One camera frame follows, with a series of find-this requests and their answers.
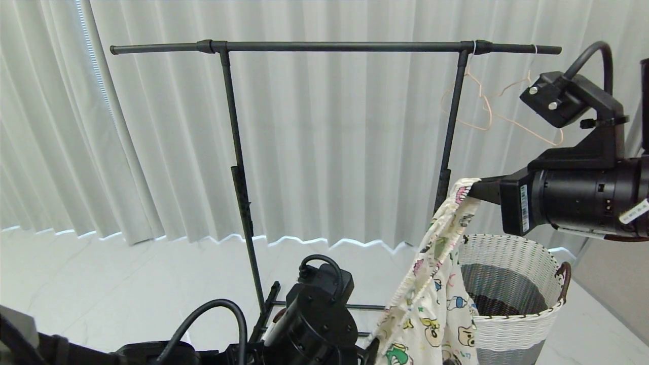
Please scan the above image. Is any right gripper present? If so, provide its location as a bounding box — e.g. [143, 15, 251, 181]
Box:
[469, 157, 649, 241]

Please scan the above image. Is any pink clothes hanger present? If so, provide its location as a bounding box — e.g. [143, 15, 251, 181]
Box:
[440, 53, 493, 131]
[494, 53, 564, 147]

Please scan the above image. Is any cream printed garment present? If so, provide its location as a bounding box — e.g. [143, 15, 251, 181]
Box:
[368, 177, 482, 365]

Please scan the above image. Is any white laundry basket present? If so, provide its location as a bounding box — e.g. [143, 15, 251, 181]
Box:
[459, 233, 572, 365]

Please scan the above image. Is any black clothes rack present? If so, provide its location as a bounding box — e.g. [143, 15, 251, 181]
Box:
[110, 39, 562, 350]

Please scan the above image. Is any black cable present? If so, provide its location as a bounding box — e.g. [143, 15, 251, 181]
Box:
[564, 41, 614, 97]
[299, 254, 345, 284]
[170, 299, 249, 365]

